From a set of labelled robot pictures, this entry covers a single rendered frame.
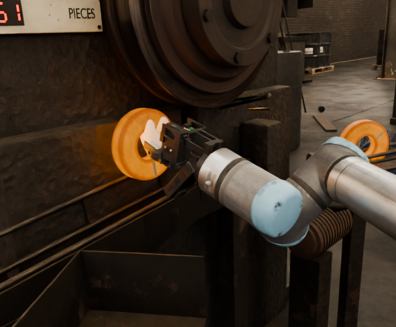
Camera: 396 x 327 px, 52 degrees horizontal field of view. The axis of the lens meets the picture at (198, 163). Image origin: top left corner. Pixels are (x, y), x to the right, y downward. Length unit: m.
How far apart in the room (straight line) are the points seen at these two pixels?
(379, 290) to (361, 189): 1.28
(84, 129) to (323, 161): 0.48
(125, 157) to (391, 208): 0.50
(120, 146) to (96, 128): 0.08
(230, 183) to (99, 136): 0.34
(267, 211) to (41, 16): 0.55
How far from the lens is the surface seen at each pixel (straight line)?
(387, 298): 1.91
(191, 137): 0.77
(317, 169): 0.78
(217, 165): 0.70
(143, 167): 0.88
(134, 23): 0.82
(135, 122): 0.85
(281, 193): 0.65
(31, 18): 0.87
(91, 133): 0.89
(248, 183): 0.67
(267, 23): 0.99
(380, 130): 1.34
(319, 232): 1.21
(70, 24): 0.90
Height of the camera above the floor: 1.04
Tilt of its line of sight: 17 degrees down
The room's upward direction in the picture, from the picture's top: 2 degrees counter-clockwise
